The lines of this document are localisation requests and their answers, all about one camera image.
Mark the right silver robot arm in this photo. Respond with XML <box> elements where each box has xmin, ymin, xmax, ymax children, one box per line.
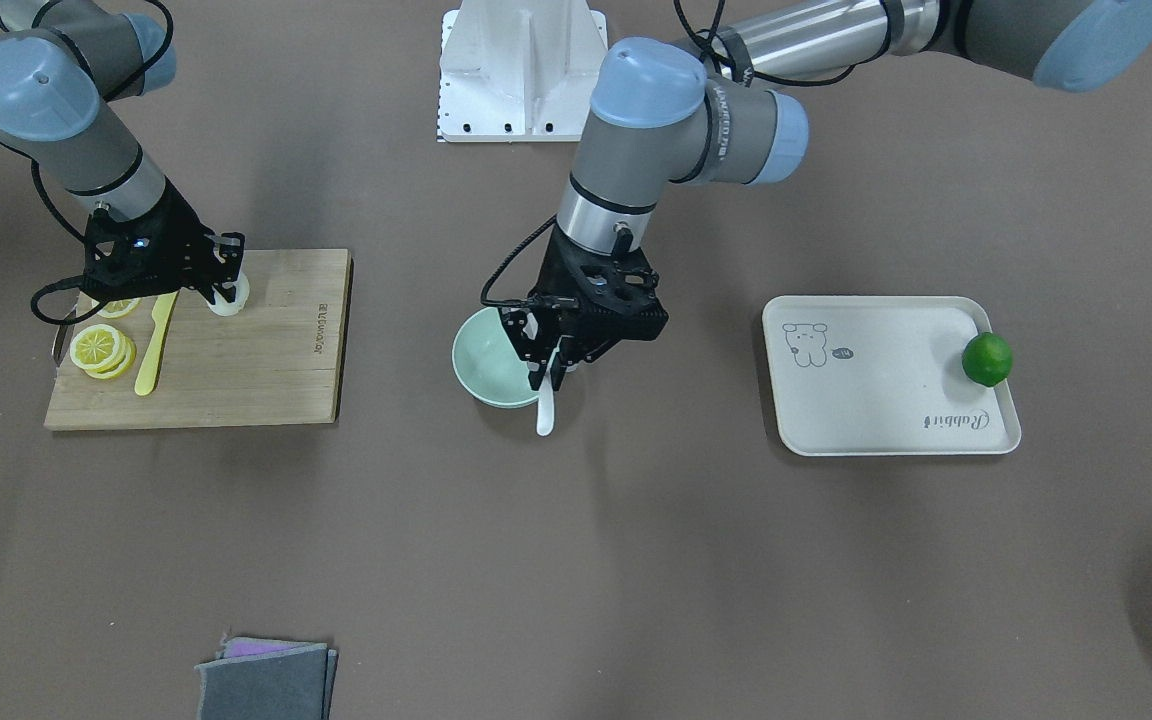
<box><xmin>0</xmin><ymin>1</ymin><xmax>250</xmax><ymax>316</ymax></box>

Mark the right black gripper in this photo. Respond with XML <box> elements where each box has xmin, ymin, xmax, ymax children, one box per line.
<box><xmin>86</xmin><ymin>183</ymin><xmax>247</xmax><ymax>306</ymax></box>

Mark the green ceramic bowl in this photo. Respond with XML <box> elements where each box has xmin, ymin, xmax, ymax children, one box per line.
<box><xmin>450</xmin><ymin>306</ymin><xmax>539</xmax><ymax>409</ymax></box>

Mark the lemon slice upper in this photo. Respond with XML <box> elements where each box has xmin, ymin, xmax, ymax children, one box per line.
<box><xmin>97</xmin><ymin>300</ymin><xmax>142</xmax><ymax>319</ymax></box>

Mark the lemon slice stack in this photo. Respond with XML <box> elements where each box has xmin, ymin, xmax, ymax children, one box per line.
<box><xmin>69</xmin><ymin>324</ymin><xmax>137</xmax><ymax>381</ymax></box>

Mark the bamboo cutting board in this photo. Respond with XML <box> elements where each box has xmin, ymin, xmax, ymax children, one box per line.
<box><xmin>44</xmin><ymin>249</ymin><xmax>353</xmax><ymax>430</ymax></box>

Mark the green lime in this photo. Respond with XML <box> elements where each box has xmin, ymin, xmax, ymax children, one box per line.
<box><xmin>961</xmin><ymin>331</ymin><xmax>1014</xmax><ymax>388</ymax></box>

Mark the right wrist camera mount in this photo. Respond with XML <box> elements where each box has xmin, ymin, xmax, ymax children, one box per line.
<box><xmin>79</xmin><ymin>234</ymin><xmax>152</xmax><ymax>302</ymax></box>

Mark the beige rabbit tray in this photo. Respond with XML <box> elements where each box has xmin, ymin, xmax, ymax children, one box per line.
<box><xmin>761</xmin><ymin>295</ymin><xmax>1021</xmax><ymax>457</ymax></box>

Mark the grey folded cloth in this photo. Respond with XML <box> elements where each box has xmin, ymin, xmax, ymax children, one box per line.
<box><xmin>196</xmin><ymin>635</ymin><xmax>338</xmax><ymax>719</ymax></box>

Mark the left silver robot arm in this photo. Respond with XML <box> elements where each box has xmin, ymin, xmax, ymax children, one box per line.
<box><xmin>484</xmin><ymin>1</ymin><xmax>1152</xmax><ymax>391</ymax></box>

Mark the yellow plastic knife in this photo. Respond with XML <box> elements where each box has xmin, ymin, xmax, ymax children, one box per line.
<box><xmin>134</xmin><ymin>291</ymin><xmax>179</xmax><ymax>397</ymax></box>

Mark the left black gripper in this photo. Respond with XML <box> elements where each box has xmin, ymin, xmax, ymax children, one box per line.
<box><xmin>500</xmin><ymin>222</ymin><xmax>669</xmax><ymax>391</ymax></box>

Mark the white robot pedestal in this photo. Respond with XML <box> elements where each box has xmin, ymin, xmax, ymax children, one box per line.
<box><xmin>438</xmin><ymin>1</ymin><xmax>608</xmax><ymax>143</ymax></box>

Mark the white ceramic spoon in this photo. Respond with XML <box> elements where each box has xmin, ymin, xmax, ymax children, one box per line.
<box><xmin>536</xmin><ymin>348</ymin><xmax>562</xmax><ymax>437</ymax></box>

